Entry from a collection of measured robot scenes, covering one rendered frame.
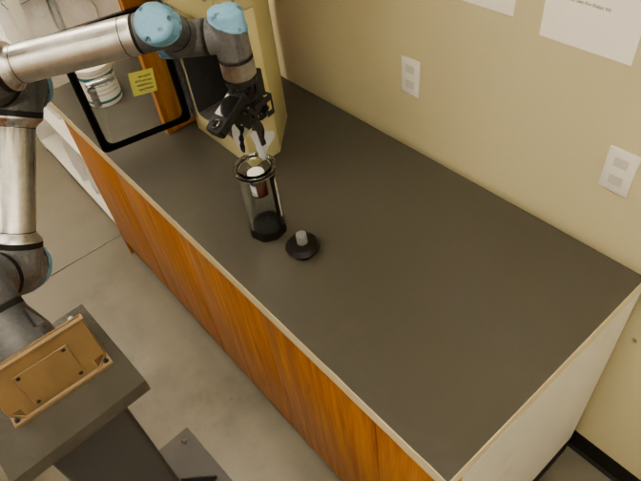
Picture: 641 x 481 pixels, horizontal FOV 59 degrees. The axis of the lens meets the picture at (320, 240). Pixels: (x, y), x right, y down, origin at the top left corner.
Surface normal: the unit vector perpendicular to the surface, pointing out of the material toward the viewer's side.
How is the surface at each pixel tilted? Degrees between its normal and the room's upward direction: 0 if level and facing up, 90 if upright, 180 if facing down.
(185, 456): 0
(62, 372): 90
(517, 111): 90
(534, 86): 90
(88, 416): 0
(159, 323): 0
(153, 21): 54
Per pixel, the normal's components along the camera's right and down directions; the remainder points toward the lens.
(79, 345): 0.65, 0.50
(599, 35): -0.76, 0.52
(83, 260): -0.10, -0.69
